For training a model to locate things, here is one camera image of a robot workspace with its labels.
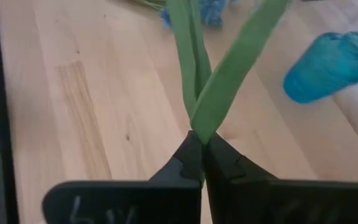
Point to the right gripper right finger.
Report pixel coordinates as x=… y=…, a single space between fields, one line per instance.
x=291 y=205

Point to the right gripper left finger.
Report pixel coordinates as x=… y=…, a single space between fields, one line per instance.
x=120 y=202

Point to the artificial tulip green leaves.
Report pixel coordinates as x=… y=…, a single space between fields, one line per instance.
x=216 y=93

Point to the blue glass vase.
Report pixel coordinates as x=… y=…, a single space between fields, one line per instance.
x=328 y=68

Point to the blue artificial flower bunch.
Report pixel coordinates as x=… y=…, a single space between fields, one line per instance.
x=211 y=12

